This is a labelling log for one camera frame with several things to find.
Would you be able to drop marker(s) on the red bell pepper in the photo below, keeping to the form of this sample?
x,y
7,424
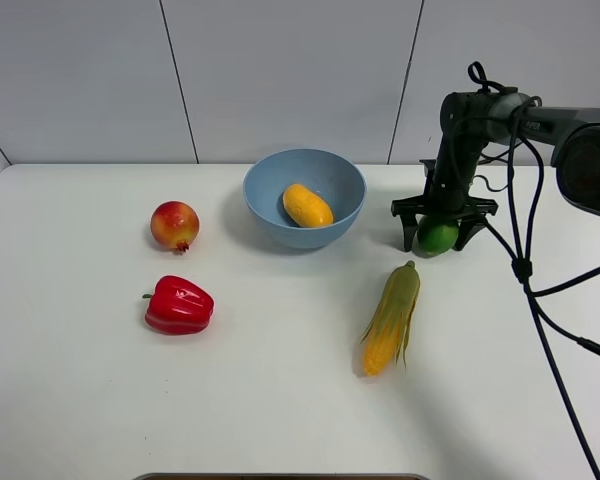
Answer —
x,y
178,307

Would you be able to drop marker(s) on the red yellow pomegranate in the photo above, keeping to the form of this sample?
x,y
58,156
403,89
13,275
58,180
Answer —
x,y
174,225

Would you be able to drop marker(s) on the yellow orange mango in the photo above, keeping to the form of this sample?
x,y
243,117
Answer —
x,y
305,208

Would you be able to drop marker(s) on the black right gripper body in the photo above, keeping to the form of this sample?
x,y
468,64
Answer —
x,y
446,192

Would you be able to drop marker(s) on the corn cob with husk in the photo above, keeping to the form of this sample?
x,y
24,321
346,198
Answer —
x,y
386,337

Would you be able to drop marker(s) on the green lime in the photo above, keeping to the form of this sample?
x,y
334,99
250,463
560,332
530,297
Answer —
x,y
436,235

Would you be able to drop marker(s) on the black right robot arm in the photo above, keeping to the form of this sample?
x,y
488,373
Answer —
x,y
469,122

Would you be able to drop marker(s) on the blue plastic bowl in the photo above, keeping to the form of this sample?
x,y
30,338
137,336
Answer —
x,y
336,180

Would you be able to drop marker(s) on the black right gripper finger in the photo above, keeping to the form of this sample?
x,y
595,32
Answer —
x,y
469,226
409,224

